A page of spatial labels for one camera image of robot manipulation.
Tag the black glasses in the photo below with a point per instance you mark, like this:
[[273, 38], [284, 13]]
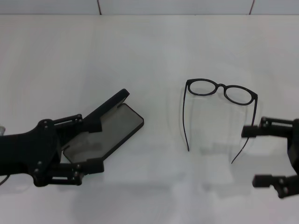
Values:
[[221, 85]]

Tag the black glasses case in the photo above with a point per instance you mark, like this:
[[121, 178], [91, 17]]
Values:
[[112, 130]]

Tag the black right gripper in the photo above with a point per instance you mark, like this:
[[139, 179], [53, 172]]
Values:
[[295, 144]]

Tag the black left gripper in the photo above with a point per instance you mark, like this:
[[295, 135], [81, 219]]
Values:
[[28, 151]]

